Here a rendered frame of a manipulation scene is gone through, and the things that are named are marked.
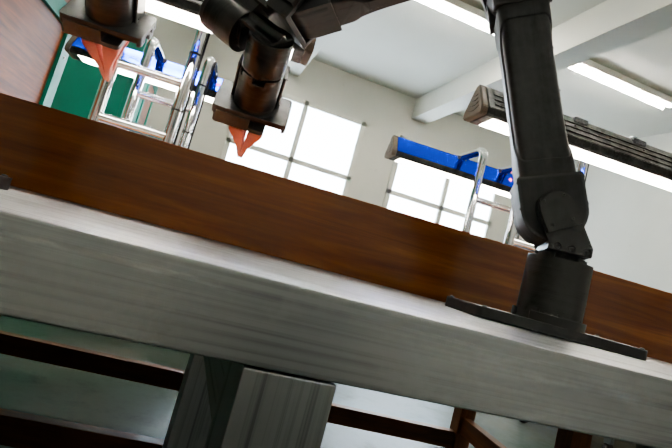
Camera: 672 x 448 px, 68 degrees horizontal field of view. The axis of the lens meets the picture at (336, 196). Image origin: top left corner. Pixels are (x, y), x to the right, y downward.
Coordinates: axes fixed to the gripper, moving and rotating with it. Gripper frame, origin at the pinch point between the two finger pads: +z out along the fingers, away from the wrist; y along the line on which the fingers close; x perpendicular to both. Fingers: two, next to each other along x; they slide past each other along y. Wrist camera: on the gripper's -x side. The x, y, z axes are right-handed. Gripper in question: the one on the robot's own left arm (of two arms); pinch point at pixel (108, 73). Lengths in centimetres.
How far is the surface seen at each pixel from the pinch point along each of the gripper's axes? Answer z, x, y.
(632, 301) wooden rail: -3, 18, -78
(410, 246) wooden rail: -2.7, 18.9, -44.9
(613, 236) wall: 264, -353, -446
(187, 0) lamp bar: -2.2, -24.9, -3.9
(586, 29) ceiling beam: 54, -308, -230
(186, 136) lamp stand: 41, -40, -5
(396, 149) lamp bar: 40, -62, -64
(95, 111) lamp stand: 25.8, -21.2, 10.2
